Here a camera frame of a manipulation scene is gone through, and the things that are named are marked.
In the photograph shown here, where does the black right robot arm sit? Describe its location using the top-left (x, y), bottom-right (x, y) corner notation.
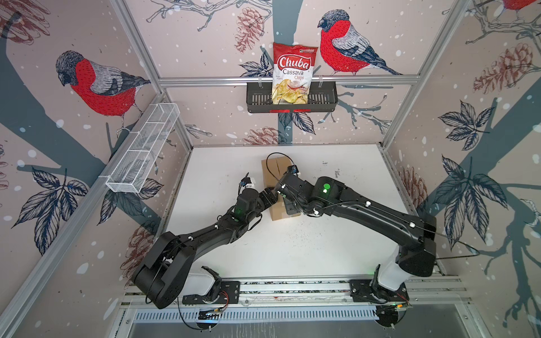
top-left (273, 173), bottom-right (439, 304)

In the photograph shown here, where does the left arm base cable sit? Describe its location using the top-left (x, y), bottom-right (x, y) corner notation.
top-left (177, 291), bottom-right (231, 332)

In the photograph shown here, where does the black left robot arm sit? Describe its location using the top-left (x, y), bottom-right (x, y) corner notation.
top-left (131, 188), bottom-right (278, 309)

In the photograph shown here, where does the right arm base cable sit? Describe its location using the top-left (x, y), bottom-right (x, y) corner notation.
top-left (344, 278), bottom-right (411, 329)

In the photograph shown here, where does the black wire wall basket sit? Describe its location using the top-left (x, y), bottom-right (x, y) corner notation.
top-left (247, 80), bottom-right (338, 114)

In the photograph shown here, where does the Chuba cassava chips bag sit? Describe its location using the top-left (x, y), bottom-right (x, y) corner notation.
top-left (271, 43), bottom-right (318, 104)

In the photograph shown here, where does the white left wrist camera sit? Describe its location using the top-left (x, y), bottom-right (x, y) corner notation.
top-left (240, 176), bottom-right (255, 190)

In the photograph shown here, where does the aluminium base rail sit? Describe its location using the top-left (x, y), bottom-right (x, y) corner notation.
top-left (116, 276), bottom-right (470, 329)

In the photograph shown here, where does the brown cardboard express box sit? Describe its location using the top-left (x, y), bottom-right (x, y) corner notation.
top-left (261, 155), bottom-right (301, 222)

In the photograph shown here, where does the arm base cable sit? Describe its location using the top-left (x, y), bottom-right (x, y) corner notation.
top-left (177, 291), bottom-right (231, 332)
top-left (344, 278), bottom-right (411, 329)

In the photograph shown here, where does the white mesh wall shelf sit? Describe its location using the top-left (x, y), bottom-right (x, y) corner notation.
top-left (106, 103), bottom-right (180, 194)

